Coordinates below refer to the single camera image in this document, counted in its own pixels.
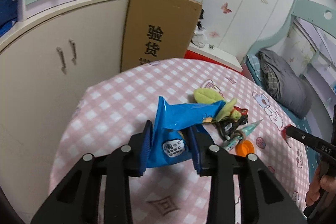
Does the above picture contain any large brown cardboard box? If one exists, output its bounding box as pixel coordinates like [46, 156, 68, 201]
[121, 0, 202, 71]

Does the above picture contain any person's right hand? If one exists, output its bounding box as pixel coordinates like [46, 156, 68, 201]
[305, 175, 335, 206]

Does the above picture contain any blue tiger snack bag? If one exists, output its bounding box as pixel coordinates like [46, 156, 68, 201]
[146, 96, 218, 168]

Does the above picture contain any teal bunk bed frame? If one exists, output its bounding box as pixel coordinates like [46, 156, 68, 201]
[242, 0, 335, 87]

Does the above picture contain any teal knotted wrapper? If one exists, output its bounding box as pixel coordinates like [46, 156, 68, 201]
[222, 119, 263, 152]

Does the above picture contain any green plush leaf toy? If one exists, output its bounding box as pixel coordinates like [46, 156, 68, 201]
[194, 88, 243, 122]

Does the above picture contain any cream curved cupboard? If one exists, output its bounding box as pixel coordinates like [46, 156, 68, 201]
[1, 0, 129, 216]

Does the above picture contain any blue shopping bag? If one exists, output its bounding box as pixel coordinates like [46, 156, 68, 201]
[0, 0, 18, 36]

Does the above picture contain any orange plastic cap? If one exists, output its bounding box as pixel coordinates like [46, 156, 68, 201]
[235, 140, 255, 157]

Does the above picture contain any grey folded duvet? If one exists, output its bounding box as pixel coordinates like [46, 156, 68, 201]
[257, 49, 313, 119]

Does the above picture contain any red snack wrapper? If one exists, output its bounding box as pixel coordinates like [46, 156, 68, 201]
[281, 125, 290, 143]

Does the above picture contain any red bench with white top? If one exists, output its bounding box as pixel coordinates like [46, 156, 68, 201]
[184, 43, 243, 73]

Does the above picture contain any black gold snack wrapper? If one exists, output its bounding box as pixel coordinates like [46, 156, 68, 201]
[216, 106, 248, 141]

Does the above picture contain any pink checkered round tablecloth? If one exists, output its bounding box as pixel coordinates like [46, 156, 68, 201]
[50, 59, 309, 223]

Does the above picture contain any white plastic bag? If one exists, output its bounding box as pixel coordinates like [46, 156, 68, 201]
[191, 26, 207, 48]

